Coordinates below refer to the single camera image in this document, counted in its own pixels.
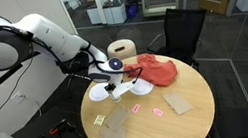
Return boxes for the white low cabinet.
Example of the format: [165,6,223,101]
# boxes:
[85,0,129,29]

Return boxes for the blue bin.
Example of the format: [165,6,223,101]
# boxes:
[125,3,140,20]

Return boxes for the yellow sugar packet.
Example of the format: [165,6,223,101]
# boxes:
[91,113,107,128]

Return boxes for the pink sugar packet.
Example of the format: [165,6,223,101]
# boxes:
[130,103,142,114]
[152,106,165,119]

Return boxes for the small white plate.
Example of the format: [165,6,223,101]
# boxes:
[127,76,155,98]

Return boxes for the large white plate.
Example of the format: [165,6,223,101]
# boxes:
[86,81,113,103]

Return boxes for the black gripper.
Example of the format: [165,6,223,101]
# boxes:
[103,80,120,95]

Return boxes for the black orange bar clamp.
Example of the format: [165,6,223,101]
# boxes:
[47,117,79,137]

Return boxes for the black metal bar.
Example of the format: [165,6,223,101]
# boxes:
[0,51,48,100]

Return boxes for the tan cardboard piece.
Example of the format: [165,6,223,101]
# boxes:
[161,87,195,118]

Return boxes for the white wall outlet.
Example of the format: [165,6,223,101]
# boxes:
[10,90,27,106]

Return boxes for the orange cloth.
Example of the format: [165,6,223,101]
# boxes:
[121,49,180,94]

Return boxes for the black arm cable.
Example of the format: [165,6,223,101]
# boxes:
[0,1,146,108]

